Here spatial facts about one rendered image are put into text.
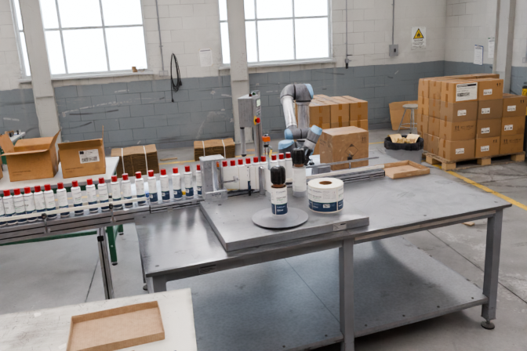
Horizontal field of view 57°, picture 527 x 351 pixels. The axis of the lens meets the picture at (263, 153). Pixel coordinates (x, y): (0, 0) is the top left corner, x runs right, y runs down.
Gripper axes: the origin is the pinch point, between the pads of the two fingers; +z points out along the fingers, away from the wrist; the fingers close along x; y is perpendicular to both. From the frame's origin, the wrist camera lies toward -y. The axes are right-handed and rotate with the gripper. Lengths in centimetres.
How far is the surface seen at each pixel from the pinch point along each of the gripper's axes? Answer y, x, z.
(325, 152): -31.0, 31.7, -22.0
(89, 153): -124, -118, 64
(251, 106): 1, -48, -28
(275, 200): 64, -34, 12
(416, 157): -149, 200, -59
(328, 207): 64, -4, 4
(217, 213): 37, -51, 36
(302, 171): 32.7, -11.7, -5.5
